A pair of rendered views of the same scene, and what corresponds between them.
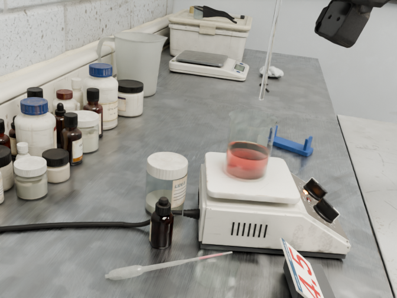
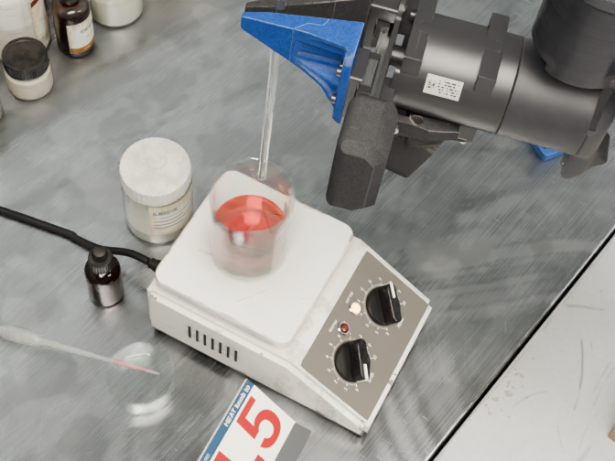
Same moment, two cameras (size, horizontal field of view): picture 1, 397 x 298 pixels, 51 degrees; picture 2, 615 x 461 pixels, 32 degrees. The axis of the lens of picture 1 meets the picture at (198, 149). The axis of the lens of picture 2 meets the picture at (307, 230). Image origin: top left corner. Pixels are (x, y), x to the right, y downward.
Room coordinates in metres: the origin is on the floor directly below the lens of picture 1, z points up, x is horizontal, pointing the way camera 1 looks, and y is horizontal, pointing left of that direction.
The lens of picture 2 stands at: (0.14, -0.27, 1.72)
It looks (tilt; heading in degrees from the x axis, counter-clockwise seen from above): 59 degrees down; 23
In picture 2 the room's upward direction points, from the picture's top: 9 degrees clockwise
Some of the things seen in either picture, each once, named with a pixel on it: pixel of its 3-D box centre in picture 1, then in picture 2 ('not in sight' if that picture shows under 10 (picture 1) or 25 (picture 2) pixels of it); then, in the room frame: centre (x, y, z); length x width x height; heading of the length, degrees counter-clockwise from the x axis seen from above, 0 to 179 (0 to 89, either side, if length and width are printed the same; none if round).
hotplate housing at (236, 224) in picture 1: (262, 204); (281, 294); (0.51, -0.10, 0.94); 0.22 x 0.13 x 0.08; 93
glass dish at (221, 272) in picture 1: (216, 268); (141, 378); (0.40, -0.04, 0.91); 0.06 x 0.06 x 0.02
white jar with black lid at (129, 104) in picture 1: (128, 97); not in sight; (0.94, 0.18, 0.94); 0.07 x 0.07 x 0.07
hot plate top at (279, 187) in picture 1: (249, 175); (255, 255); (0.51, -0.07, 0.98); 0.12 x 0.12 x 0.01; 3
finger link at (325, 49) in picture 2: not in sight; (292, 56); (0.50, -0.09, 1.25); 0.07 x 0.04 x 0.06; 106
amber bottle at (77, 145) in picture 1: (71, 138); (71, 13); (0.66, 0.22, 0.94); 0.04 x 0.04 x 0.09
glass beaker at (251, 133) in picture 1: (249, 148); (248, 226); (0.51, -0.07, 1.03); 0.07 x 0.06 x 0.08; 179
